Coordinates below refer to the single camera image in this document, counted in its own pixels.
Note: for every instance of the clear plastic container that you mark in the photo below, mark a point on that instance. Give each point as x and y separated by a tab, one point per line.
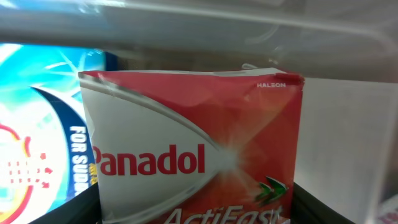
345	49

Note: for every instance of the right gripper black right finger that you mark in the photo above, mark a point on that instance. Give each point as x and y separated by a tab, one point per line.
307	209

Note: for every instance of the red Panadol box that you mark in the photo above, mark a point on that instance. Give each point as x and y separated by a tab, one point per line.
178	147

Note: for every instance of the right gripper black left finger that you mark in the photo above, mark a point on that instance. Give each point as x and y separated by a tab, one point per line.
85	208

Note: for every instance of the blue fever patch box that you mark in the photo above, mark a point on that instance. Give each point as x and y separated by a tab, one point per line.
46	155

